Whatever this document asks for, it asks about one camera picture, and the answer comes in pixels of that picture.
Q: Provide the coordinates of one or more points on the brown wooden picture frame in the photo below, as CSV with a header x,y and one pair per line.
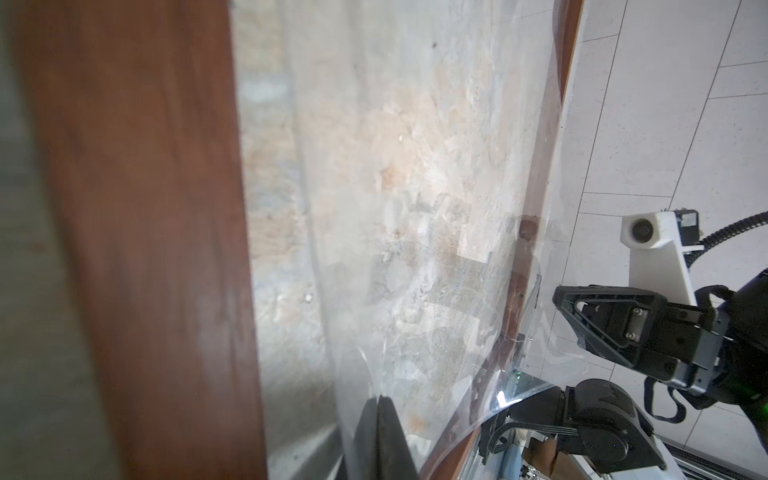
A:
x,y
160,316

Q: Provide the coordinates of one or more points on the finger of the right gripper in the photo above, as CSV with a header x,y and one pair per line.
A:
x,y
611,322

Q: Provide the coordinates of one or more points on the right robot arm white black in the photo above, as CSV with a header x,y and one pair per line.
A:
x,y
599,420

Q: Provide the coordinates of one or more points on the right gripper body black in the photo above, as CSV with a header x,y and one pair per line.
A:
x,y
715,350

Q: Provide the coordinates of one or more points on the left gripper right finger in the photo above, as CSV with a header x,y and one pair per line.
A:
x,y
394,460

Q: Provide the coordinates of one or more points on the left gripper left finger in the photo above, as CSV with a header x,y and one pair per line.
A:
x,y
362,463

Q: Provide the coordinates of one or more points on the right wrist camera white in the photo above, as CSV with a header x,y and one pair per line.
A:
x,y
658,243

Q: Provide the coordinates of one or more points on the transparent acrylic sheet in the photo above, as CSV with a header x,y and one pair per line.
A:
x,y
428,133

